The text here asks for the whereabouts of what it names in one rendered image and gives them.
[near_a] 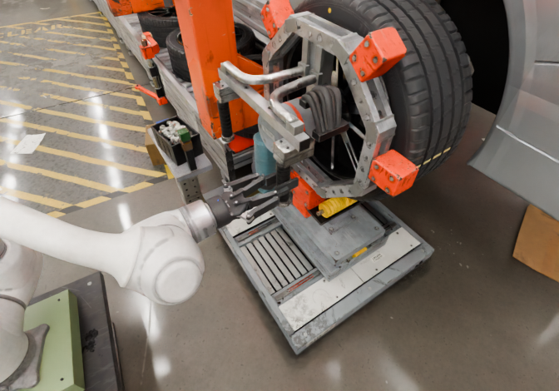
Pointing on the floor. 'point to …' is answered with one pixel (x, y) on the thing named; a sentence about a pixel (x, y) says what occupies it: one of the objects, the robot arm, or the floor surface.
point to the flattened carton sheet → (539, 243)
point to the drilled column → (190, 190)
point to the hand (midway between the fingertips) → (282, 181)
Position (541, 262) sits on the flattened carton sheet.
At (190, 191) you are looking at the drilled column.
